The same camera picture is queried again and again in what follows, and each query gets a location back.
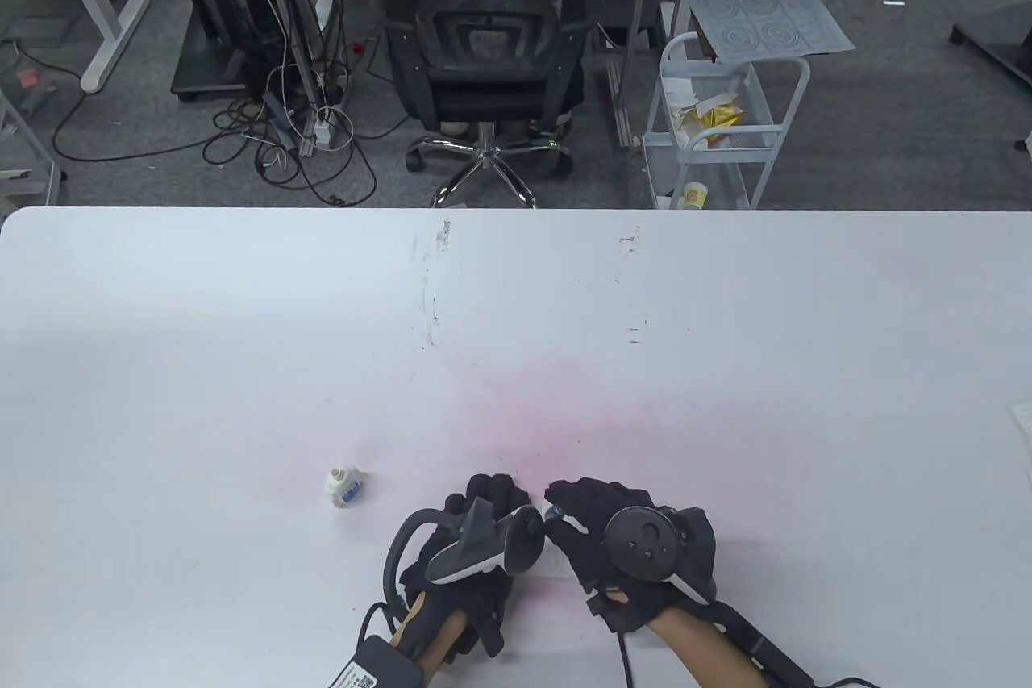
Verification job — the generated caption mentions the person's left hand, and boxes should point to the person's left hand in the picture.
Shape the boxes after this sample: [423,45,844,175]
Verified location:
[397,473,537,657]

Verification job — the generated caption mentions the person's right hand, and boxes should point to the person's right hand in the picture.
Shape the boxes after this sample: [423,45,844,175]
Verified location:
[544,477,718,632]

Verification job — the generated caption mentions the lined paper with black text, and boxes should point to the lined paper with black text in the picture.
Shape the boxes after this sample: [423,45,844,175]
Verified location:
[516,535,577,580]

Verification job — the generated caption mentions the white correction fluid bottle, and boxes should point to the white correction fluid bottle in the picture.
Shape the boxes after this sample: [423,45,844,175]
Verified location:
[325,465,361,510]

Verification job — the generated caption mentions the person's left forearm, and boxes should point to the person's left forearm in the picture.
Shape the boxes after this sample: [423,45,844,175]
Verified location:
[387,591,468,688]

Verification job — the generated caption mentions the person's right forearm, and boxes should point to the person's right forearm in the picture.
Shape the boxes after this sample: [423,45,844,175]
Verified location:
[649,606,763,688]

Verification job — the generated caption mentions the grey tracking controller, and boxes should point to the grey tracking controller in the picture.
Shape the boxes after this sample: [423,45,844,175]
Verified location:
[605,507,717,607]
[381,501,545,616]

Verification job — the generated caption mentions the black office chair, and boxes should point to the black office chair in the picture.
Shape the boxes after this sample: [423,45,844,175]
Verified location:
[377,0,605,209]

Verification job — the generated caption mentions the yellow snack packet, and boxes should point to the yellow snack packet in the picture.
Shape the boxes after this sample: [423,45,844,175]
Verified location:
[700,101,747,132]

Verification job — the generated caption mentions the white paper scraps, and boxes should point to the white paper scraps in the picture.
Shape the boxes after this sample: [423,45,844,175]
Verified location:
[665,75,710,148]

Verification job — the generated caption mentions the white rolling cart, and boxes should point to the white rolling cart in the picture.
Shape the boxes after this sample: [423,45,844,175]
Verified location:
[641,33,811,211]

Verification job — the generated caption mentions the black floor box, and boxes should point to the black floor box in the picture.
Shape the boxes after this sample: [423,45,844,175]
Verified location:
[601,0,682,52]

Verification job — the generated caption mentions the aluminium pole stand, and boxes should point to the aluminium pole stand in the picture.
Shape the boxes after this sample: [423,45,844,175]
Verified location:
[609,0,658,150]

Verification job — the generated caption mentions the black flat trolley base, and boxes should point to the black flat trolley base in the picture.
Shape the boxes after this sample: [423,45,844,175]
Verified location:
[169,19,247,104]

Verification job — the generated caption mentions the grey metal rack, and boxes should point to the grey metal rack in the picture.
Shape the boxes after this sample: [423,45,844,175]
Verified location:
[0,87,65,206]

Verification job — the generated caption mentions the sheet printed with circles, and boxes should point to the sheet printed with circles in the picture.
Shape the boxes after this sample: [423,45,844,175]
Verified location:
[669,0,855,64]

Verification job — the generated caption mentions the black desk with white leg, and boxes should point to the black desk with white leg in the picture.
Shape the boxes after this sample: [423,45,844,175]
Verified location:
[42,0,182,94]

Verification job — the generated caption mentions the black stand base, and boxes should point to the black stand base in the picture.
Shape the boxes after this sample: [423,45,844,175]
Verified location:
[950,0,1032,88]

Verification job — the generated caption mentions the black wrist camera with strap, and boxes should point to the black wrist camera with strap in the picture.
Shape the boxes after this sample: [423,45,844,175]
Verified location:
[705,601,817,688]

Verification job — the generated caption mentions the black wrist camera white label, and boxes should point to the black wrist camera white label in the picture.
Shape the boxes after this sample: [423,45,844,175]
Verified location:
[322,634,424,688]

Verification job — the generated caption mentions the aluminium frame rails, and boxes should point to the aluminium frame rails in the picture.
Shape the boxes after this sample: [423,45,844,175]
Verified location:
[250,0,323,156]

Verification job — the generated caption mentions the tangle of black cables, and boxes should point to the tangle of black cables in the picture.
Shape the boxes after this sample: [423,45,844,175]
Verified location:
[52,43,412,206]

